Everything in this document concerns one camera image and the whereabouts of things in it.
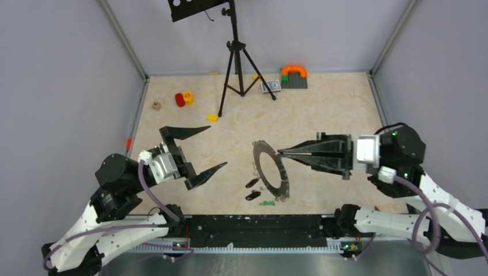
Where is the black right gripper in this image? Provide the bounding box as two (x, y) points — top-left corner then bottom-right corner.
(276, 132), (370, 180)

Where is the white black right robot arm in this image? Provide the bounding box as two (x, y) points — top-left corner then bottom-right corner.
(278, 122), (487, 259)

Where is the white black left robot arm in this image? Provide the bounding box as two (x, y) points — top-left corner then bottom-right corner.
(41, 126), (220, 275)

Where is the yellow lego brick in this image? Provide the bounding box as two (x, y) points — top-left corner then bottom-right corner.
(206, 114), (219, 122)

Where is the small wooden block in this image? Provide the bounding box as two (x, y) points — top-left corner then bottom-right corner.
(151, 101), (162, 111)

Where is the red plastic cylinder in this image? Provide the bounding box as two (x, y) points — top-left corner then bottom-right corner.
(174, 93), (186, 108)

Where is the yellow plastic cylinder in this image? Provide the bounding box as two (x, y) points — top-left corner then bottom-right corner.
(183, 90), (194, 105)

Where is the black plastic key tag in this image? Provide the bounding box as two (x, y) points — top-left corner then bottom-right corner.
(245, 178), (260, 189)

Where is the grey lego baseplate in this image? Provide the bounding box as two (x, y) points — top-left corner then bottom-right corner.
(281, 73), (308, 89)

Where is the blue playing card box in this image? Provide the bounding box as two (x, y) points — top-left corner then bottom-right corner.
(261, 80), (282, 94)

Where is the orange plastic arch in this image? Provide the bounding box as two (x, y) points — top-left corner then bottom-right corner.
(281, 65), (308, 78)

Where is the black tripod stand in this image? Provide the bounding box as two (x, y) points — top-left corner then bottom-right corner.
(218, 1), (277, 118)

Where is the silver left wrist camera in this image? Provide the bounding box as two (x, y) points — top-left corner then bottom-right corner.
(138, 142), (181, 184)

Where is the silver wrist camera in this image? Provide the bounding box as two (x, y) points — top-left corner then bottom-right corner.
(138, 142), (181, 184)
(352, 135), (397, 185)

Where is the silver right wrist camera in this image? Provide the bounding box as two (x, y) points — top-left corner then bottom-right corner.
(352, 135), (397, 185)

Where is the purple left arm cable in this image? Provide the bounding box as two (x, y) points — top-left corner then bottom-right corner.
(43, 160), (195, 271)

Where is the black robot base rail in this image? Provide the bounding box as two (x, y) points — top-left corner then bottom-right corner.
(158, 202), (376, 255)

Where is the black perforated mount plate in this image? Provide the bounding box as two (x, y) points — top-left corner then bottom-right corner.
(167, 0), (228, 22)

